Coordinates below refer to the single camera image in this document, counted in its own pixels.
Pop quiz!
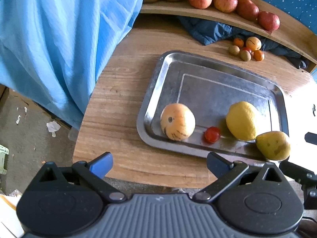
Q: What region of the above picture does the crumpled white paper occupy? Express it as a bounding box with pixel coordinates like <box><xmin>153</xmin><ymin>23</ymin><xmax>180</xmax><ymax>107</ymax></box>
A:
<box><xmin>47</xmin><ymin>120</ymin><xmax>61</xmax><ymax>137</ymax></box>

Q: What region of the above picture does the green plastic crate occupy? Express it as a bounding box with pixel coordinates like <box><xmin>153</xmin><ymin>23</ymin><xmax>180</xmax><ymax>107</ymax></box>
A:
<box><xmin>0</xmin><ymin>144</ymin><xmax>9</xmax><ymax>175</ymax></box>

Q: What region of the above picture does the yellow-green pear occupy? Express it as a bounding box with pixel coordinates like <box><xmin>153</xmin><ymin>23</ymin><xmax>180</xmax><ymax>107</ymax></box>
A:
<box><xmin>256</xmin><ymin>131</ymin><xmax>291</xmax><ymax>161</ymax></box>

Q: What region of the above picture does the dark blue jacket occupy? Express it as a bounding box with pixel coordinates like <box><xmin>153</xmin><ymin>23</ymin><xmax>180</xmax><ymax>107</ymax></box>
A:
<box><xmin>177</xmin><ymin>15</ymin><xmax>308</xmax><ymax>69</ymax></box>

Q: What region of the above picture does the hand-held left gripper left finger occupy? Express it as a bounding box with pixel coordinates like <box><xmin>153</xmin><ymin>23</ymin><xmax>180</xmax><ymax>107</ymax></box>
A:
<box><xmin>26</xmin><ymin>151</ymin><xmax>128</xmax><ymax>202</ymax></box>

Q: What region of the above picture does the light blue cloth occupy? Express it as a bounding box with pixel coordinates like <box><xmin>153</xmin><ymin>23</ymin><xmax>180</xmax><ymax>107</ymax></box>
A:
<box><xmin>0</xmin><ymin>0</ymin><xmax>144</xmax><ymax>131</ymax></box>

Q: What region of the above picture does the white flat sheet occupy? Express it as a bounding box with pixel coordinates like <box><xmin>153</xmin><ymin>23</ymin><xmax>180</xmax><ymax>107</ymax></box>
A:
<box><xmin>0</xmin><ymin>191</ymin><xmax>25</xmax><ymax>238</ymax></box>

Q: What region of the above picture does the striped yellow pepino melon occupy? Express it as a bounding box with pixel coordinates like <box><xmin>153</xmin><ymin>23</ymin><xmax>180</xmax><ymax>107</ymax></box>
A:
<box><xmin>246</xmin><ymin>37</ymin><xmax>262</xmax><ymax>51</ymax></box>
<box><xmin>160</xmin><ymin>103</ymin><xmax>196</xmax><ymax>142</ymax></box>

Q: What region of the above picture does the metal tray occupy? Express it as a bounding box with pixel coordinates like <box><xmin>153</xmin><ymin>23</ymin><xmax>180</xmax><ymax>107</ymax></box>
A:
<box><xmin>136</xmin><ymin>51</ymin><xmax>290</xmax><ymax>161</ymax></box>

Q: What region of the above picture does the curved wooden shelf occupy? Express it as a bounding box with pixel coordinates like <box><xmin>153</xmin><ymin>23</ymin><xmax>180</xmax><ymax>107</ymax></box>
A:
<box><xmin>140</xmin><ymin>0</ymin><xmax>317</xmax><ymax>64</ymax></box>

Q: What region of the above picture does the yellow lemon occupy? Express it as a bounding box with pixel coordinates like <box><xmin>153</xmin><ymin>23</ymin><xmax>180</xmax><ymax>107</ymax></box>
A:
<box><xmin>226</xmin><ymin>101</ymin><xmax>261</xmax><ymax>141</ymax></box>

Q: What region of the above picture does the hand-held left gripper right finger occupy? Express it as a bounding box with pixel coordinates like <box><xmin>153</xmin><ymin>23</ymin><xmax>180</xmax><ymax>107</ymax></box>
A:
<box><xmin>192</xmin><ymin>151</ymin><xmax>292</xmax><ymax>202</ymax></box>

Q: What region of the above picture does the dark red apple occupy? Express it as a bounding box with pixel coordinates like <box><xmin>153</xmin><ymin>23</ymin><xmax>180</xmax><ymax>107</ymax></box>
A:
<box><xmin>258</xmin><ymin>11</ymin><xmax>280</xmax><ymax>32</ymax></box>
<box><xmin>236</xmin><ymin>0</ymin><xmax>260</xmax><ymax>21</ymax></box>

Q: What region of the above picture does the pink red apple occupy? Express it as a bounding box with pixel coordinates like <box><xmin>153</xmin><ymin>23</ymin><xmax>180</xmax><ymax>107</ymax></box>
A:
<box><xmin>214</xmin><ymin>0</ymin><xmax>238</xmax><ymax>13</ymax></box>

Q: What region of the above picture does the cardboard box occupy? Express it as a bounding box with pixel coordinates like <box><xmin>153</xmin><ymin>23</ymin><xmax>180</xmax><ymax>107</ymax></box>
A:
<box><xmin>0</xmin><ymin>84</ymin><xmax>10</xmax><ymax>110</ymax></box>

